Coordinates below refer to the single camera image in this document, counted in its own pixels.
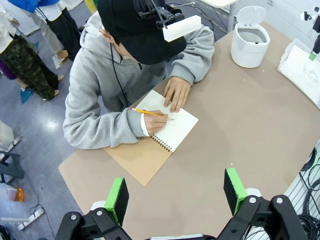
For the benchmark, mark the person right forearm grey sleeve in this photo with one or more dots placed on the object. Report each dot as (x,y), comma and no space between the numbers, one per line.
(122,130)

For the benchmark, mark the person left hand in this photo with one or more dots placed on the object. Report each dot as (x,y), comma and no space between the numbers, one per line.
(177,92)

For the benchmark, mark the mannequin white shirt beige trousers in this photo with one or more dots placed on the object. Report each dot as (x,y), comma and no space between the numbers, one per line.
(50,37)

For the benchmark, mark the white head-mounted camera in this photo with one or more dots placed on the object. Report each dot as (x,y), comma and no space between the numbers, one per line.
(182,27)

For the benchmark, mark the person right hand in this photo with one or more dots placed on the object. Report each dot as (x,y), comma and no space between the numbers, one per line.
(155,122)

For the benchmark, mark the large white rounded table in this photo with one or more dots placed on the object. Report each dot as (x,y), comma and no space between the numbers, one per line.
(217,2)

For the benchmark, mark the person head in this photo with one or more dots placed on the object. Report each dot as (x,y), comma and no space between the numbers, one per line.
(120,50)

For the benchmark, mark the white perforated plastic basket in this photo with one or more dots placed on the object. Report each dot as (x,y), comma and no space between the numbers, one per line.
(287,67)

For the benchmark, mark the small white trash bin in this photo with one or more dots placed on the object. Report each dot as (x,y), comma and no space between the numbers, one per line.
(250,52)

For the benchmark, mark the grey stool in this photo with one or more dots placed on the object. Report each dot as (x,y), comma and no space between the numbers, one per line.
(10,167)

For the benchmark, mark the mannequin in blue shirt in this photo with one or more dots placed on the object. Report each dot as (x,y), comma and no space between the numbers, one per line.
(25,3)

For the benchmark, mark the grey hooded sweatshirt torso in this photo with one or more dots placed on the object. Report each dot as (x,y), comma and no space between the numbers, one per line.
(90,82)

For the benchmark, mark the black cap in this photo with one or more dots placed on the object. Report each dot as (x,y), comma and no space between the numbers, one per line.
(145,45)

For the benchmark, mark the white storage box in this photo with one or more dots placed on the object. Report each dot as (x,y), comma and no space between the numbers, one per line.
(5,133)

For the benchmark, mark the spiral sketchbook with brown cover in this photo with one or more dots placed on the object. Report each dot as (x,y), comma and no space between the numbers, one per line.
(180,130)

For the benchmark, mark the white scribbled paper sheet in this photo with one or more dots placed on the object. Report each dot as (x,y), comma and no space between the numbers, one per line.
(305,67)

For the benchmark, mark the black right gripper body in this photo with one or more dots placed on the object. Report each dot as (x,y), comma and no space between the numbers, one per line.
(317,25)

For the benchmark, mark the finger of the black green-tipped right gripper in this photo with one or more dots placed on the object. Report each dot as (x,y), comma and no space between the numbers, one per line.
(317,45)

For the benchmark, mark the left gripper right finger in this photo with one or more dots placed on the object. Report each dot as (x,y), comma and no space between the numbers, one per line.
(235,192)

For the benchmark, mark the person left forearm grey sleeve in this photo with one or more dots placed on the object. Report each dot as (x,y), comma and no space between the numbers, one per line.
(195,65)

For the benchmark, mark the yellow pencil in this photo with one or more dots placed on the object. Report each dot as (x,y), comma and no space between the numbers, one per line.
(147,112)

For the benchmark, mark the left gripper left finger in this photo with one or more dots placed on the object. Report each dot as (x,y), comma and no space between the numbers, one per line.
(117,200)

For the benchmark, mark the mannequin cream cardigan camo trousers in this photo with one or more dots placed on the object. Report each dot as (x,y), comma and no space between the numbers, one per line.
(27,67)

